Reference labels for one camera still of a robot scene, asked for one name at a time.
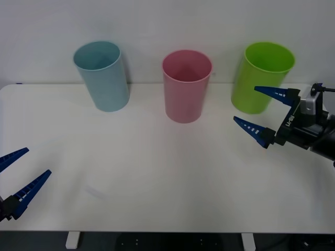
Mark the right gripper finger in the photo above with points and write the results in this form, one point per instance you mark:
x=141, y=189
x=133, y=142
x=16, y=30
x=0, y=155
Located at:
x=274, y=93
x=252, y=129

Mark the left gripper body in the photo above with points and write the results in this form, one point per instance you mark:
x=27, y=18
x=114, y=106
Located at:
x=2, y=209

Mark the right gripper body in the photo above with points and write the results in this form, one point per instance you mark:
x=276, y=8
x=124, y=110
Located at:
x=293, y=125

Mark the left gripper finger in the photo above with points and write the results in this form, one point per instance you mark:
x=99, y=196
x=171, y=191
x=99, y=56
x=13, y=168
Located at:
x=30, y=189
x=11, y=157

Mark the green plastic bin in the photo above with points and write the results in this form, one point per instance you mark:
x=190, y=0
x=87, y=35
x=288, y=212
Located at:
x=251, y=86

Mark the white table leg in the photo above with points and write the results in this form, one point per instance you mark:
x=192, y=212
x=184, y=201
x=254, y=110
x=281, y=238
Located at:
x=247, y=241
x=72, y=240

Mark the pink plastic bin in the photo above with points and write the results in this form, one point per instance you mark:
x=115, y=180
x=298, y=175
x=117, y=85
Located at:
x=184, y=99

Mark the pale blue plastic bin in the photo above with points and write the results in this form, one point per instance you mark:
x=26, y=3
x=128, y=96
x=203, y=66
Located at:
x=107, y=86

